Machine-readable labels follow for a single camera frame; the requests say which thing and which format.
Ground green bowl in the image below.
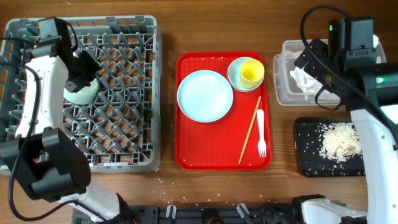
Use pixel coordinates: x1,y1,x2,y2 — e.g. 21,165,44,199
63,78,100,105

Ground light blue plate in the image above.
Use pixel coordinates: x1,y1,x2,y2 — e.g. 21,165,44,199
177,70,234,123

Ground yellow plastic cup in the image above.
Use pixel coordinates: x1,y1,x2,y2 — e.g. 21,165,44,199
239,58,265,89

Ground white napkin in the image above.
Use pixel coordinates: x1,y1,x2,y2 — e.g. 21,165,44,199
289,67,322,101

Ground rice and food scraps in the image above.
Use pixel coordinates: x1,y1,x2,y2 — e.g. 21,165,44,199
318,123,362,163

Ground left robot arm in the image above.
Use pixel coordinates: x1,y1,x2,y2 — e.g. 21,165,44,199
1,17,139,223

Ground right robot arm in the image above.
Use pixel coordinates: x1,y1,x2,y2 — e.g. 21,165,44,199
295,16,397,223

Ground grey dishwasher rack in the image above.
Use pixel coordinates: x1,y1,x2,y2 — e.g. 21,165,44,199
1,16,162,173

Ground light blue small bowl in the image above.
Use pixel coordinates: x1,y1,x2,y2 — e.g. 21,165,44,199
228,57,264,92

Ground red plastic tray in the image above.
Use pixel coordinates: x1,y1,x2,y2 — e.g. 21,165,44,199
175,51,273,171

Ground wooden chopstick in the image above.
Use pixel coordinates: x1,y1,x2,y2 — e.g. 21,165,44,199
238,96,262,165

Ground white plastic fork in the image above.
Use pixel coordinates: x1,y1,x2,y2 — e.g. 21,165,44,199
257,109,267,158

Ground clear plastic bin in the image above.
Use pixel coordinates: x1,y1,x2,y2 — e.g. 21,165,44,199
273,39,388,106

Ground black tray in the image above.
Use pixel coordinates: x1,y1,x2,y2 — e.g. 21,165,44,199
294,117,365,177

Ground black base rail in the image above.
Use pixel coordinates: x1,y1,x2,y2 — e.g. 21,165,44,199
72,202,348,224

